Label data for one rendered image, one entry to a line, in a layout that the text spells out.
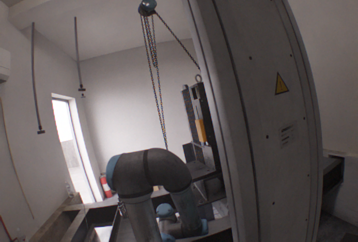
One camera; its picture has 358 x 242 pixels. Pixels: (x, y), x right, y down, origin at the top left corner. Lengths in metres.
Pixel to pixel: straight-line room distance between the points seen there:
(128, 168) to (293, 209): 0.47
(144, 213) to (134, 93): 3.29
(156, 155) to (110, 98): 3.33
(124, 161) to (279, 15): 0.59
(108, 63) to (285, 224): 3.83
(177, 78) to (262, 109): 3.49
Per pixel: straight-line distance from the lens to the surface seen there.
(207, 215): 2.41
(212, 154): 1.46
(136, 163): 0.52
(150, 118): 3.70
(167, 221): 0.86
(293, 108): 0.47
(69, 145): 8.16
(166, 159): 0.51
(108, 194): 3.88
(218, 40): 0.35
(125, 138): 3.77
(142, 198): 0.55
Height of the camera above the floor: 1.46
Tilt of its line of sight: level
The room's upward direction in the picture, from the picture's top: 13 degrees counter-clockwise
